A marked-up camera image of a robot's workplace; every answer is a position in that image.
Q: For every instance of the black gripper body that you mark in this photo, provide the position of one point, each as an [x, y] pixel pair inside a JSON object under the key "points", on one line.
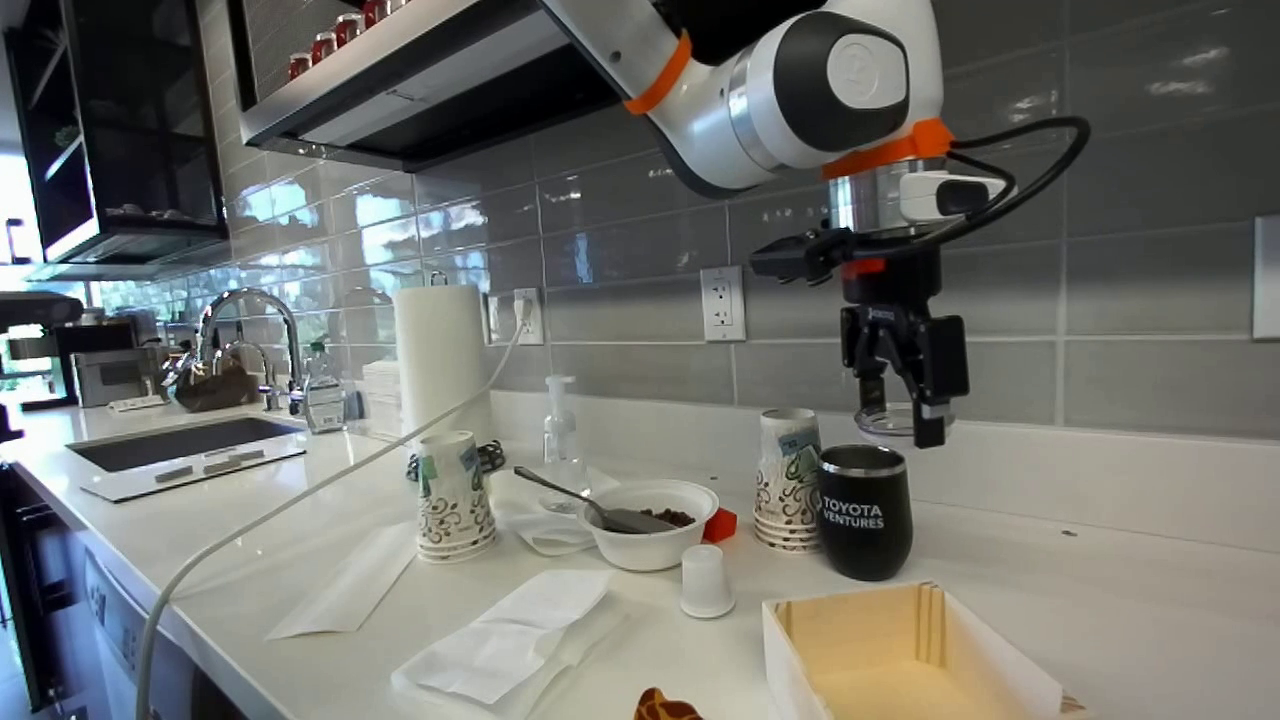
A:
{"points": [[896, 312]]}

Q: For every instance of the clear jar with black band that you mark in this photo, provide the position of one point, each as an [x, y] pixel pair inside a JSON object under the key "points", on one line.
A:
{"points": [[896, 421]]}

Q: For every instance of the black tumbler cup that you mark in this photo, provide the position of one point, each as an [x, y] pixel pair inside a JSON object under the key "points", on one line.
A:
{"points": [[864, 521]]}

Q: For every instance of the printed paper cup stack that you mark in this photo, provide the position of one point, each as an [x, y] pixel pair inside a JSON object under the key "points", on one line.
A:
{"points": [[786, 487], [453, 501]]}

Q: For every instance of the red plastic cap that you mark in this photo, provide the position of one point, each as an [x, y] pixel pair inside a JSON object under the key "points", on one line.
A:
{"points": [[723, 524]]}

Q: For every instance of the light wooden box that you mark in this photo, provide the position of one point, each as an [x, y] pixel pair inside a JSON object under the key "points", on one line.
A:
{"points": [[802, 652]]}

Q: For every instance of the white bowl with brown food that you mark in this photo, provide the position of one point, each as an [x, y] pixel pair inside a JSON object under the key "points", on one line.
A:
{"points": [[644, 544]]}

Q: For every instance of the metal spoon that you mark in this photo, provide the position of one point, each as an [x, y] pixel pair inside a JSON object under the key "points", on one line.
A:
{"points": [[561, 489]]}

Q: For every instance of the brown cookie piece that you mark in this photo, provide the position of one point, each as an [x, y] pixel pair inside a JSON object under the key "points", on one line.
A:
{"points": [[666, 705]]}

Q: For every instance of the white paper towel roll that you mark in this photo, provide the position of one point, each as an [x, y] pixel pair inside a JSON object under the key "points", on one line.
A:
{"points": [[443, 355]]}

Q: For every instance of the folded white paper napkin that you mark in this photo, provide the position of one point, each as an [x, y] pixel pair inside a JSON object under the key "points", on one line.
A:
{"points": [[514, 640]]}

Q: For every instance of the grey overhead shelf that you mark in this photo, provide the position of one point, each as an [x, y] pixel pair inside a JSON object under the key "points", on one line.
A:
{"points": [[425, 81]]}

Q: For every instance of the chrome sink faucet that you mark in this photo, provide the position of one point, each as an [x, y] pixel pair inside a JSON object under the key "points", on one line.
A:
{"points": [[284, 323]]}

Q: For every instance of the steel kitchen sink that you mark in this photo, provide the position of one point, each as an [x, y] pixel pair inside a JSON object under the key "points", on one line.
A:
{"points": [[183, 440]]}

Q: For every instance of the black upper cabinet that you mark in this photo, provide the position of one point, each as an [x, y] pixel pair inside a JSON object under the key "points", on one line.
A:
{"points": [[133, 135]]}

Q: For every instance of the black coffee machine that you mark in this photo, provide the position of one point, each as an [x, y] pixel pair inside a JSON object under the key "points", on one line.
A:
{"points": [[55, 347]]}

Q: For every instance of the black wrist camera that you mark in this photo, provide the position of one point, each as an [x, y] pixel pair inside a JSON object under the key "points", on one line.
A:
{"points": [[802, 257]]}

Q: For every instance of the white wall outlet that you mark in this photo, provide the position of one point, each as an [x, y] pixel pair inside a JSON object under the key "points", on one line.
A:
{"points": [[1266, 278], [723, 307]]}

